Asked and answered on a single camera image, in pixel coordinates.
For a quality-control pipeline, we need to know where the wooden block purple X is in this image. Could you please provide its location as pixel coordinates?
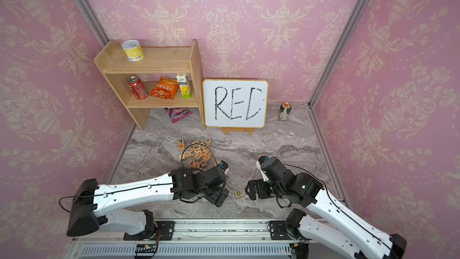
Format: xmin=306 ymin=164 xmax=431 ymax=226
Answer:
xmin=200 ymin=160 xmax=208 ymax=169

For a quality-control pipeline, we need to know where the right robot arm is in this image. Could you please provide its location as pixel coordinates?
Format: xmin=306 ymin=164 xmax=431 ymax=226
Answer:
xmin=245 ymin=156 xmax=407 ymax=259

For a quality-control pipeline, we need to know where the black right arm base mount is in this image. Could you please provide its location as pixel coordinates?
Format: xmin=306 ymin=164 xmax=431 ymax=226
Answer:
xmin=268 ymin=220 xmax=307 ymax=241

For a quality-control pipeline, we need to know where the pink snack bag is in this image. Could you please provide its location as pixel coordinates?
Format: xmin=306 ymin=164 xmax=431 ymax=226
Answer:
xmin=165 ymin=107 xmax=191 ymax=124

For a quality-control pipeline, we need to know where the green white beverage can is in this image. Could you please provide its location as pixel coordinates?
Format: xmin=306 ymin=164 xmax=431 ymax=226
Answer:
xmin=278 ymin=103 xmax=292 ymax=122

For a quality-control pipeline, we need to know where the wooden whiteboard easel stand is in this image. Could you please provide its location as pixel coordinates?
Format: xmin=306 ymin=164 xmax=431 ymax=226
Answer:
xmin=221 ymin=127 xmax=255 ymax=135

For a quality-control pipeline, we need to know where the white green drink carton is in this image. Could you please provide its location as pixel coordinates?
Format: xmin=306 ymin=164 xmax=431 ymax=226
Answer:
xmin=176 ymin=73 xmax=192 ymax=98

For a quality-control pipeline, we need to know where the orange snack bag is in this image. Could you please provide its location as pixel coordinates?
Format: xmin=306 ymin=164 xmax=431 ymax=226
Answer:
xmin=149 ymin=77 xmax=179 ymax=100

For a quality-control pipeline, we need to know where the wooden shelf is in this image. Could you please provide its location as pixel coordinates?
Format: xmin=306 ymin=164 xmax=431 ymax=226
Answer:
xmin=93 ymin=39 xmax=206 ymax=130

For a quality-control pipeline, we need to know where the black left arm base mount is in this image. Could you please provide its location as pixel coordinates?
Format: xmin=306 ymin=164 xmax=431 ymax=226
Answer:
xmin=123 ymin=221 xmax=175 ymax=241

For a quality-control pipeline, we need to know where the aluminium corner post left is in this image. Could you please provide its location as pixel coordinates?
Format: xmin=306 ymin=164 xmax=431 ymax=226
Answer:
xmin=74 ymin=0 xmax=109 ymax=47

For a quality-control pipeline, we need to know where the yellow white tin can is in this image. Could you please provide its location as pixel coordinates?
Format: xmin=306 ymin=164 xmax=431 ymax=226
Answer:
xmin=121 ymin=40 xmax=144 ymax=62

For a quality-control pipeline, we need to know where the red soda can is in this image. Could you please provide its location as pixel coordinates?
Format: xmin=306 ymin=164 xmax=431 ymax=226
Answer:
xmin=128 ymin=76 xmax=147 ymax=100

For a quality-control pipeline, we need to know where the whiteboard with yellow frame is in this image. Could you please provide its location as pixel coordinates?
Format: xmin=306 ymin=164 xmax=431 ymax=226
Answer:
xmin=202 ymin=79 xmax=269 ymax=128

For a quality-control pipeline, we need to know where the aluminium corner post right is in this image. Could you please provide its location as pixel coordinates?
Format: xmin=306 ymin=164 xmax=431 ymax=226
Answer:
xmin=309 ymin=0 xmax=369 ymax=110

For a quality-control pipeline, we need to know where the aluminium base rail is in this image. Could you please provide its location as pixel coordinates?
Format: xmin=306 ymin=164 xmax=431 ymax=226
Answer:
xmin=64 ymin=218 xmax=378 ymax=259

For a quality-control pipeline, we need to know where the aluminium corner post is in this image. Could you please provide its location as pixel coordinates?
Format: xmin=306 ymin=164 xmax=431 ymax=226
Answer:
xmin=309 ymin=0 xmax=369 ymax=110
xmin=74 ymin=0 xmax=109 ymax=47

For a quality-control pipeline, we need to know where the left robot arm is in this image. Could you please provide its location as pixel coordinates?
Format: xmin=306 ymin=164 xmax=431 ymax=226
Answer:
xmin=66 ymin=161 xmax=229 ymax=241

